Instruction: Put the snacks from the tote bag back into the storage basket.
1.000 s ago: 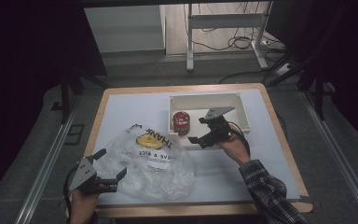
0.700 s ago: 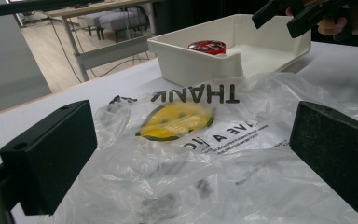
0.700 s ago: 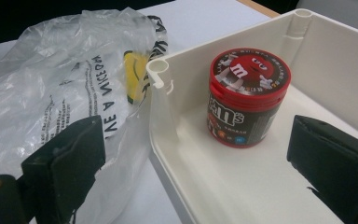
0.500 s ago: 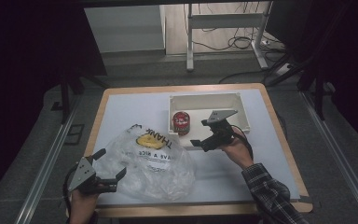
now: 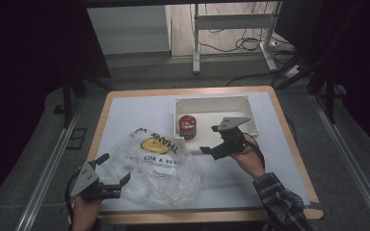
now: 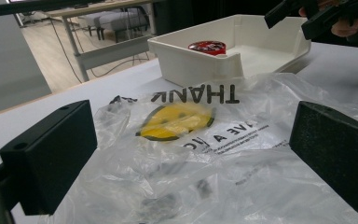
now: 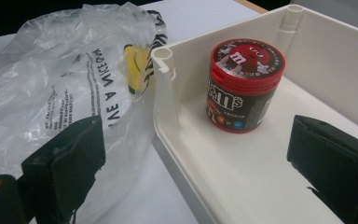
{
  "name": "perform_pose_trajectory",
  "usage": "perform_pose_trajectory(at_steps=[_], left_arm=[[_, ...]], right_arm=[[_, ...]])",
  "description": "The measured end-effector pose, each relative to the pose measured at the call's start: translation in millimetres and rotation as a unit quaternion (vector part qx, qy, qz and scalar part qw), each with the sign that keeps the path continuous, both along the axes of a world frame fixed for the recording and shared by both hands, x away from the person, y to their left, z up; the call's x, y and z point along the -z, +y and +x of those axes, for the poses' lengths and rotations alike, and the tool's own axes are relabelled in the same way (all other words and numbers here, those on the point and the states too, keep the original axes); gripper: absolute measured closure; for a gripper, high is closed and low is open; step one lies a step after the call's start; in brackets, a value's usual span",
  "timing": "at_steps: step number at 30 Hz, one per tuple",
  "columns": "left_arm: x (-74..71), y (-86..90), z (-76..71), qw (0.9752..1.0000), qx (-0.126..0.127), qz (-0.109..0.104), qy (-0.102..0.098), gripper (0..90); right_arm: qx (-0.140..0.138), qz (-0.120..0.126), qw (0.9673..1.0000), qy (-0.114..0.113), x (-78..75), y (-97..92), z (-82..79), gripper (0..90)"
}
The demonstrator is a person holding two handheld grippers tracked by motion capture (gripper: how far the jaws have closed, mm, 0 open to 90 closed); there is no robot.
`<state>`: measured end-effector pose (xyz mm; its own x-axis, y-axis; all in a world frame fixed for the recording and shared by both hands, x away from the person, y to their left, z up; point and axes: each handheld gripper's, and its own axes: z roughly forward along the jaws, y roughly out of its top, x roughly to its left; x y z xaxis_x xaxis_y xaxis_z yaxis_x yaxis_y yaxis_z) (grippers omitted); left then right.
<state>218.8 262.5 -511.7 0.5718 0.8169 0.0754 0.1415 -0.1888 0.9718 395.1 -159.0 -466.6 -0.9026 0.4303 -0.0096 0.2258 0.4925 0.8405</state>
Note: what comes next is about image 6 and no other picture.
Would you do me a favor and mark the black bar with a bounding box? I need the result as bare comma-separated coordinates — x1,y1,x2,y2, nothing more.
0,0,106,19

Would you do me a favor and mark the black cable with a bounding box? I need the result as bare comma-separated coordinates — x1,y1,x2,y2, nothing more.
89,55,151,78
48,18,86,84

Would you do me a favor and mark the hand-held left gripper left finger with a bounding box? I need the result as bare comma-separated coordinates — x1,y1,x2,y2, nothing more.
0,99,98,217

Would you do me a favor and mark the white plastic bin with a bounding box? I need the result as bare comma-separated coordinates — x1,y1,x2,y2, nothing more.
147,13,312,88

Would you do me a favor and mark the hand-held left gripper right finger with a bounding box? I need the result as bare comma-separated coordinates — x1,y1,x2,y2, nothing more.
288,100,358,216

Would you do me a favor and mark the dark curtain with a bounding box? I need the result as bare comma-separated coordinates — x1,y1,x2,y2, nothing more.
153,0,281,35

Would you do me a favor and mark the gray sofa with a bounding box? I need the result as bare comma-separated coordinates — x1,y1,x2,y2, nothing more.
83,6,153,42

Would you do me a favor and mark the clear printed plastic bag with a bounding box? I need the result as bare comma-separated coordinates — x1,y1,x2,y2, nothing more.
38,73,358,224

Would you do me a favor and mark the wooden desk with metal frame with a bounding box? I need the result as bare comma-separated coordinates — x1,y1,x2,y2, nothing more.
43,0,157,83

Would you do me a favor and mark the red-lidded dark candy jar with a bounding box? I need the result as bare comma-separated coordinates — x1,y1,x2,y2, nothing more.
187,40,227,57

